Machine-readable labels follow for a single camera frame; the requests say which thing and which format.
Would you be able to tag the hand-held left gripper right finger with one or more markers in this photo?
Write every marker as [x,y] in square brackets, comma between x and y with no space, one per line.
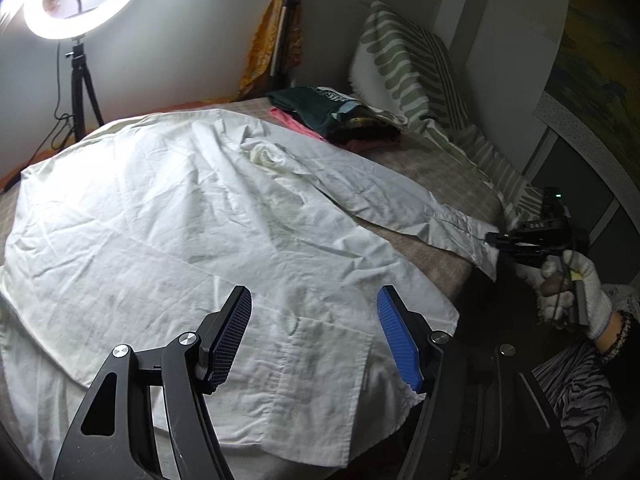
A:
[395,340]

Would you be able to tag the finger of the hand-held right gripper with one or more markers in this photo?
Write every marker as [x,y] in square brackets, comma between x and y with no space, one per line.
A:
[505,240]

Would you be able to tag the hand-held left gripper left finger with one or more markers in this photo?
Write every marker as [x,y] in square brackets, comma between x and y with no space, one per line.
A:
[234,336]

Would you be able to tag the white shirt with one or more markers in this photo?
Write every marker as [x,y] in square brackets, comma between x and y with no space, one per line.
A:
[165,220]

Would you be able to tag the person's right forearm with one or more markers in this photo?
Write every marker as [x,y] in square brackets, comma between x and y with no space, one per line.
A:
[622,332]

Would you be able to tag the person's right hand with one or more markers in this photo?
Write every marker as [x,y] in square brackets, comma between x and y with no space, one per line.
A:
[590,290]

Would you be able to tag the green striped pillow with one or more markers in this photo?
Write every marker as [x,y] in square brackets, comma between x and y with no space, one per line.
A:
[400,60]
[500,170]

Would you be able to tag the checked beige blanket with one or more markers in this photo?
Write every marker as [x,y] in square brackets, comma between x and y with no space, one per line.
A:
[440,180]

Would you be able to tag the person's striped clothing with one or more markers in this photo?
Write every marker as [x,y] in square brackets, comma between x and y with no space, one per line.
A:
[585,395]

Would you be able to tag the pink folded garment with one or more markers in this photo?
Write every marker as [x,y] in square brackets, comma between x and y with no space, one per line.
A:
[295,121]

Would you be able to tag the orange patterned cloth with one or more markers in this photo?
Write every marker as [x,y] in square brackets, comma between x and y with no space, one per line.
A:
[260,50]

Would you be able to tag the black tripod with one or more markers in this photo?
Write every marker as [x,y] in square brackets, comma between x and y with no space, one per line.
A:
[80,85]

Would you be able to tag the silver folded pole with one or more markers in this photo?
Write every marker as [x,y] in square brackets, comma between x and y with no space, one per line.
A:
[282,40]

